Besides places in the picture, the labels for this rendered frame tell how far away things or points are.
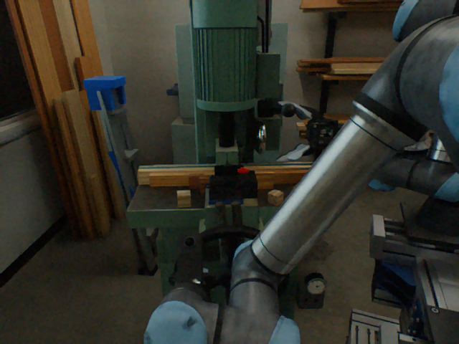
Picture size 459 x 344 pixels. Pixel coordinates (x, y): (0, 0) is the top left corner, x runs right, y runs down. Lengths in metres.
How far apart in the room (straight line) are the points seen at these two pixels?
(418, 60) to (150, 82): 3.19
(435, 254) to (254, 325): 0.83
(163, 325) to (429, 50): 0.40
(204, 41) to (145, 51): 2.54
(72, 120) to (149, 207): 1.38
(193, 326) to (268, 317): 0.11
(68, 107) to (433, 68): 2.10
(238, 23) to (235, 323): 0.70
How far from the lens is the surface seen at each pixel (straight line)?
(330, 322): 1.91
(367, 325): 1.63
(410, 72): 0.38
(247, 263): 0.54
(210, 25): 0.91
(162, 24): 3.38
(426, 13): 0.98
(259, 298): 0.49
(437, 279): 1.13
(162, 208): 0.97
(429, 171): 0.92
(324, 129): 0.84
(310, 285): 1.07
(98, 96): 1.76
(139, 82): 3.50
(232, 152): 1.00
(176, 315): 0.42
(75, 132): 2.30
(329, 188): 0.46
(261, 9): 1.27
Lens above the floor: 1.37
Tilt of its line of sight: 23 degrees down
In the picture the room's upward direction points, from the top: 1 degrees counter-clockwise
